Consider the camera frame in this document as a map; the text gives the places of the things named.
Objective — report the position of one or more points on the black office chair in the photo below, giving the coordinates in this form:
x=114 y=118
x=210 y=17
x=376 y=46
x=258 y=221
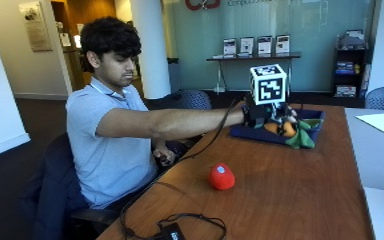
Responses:
x=90 y=216

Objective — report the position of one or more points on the small black device box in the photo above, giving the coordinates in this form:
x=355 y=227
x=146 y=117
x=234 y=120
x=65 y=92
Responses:
x=173 y=231

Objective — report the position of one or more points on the white marker cube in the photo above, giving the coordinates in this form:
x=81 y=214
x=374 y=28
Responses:
x=269 y=85

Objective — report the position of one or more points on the black shelf rack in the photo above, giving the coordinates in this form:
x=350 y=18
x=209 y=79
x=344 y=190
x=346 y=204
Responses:
x=350 y=66

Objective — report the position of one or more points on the narrow dark side table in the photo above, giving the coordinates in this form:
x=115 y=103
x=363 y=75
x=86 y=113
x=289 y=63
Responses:
x=254 y=57

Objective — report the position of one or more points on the standing brochure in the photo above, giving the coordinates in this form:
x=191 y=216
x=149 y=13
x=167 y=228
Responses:
x=247 y=45
x=230 y=46
x=265 y=45
x=283 y=44

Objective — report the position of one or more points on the orange plush carrot toy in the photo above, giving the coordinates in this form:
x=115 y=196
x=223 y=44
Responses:
x=287 y=130

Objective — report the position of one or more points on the dark jacket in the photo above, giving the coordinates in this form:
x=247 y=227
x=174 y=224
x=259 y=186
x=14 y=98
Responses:
x=53 y=186

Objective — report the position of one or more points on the dark blue fabric bin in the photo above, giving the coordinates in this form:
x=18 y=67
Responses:
x=263 y=135

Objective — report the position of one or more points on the the person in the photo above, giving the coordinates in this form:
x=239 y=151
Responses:
x=108 y=146

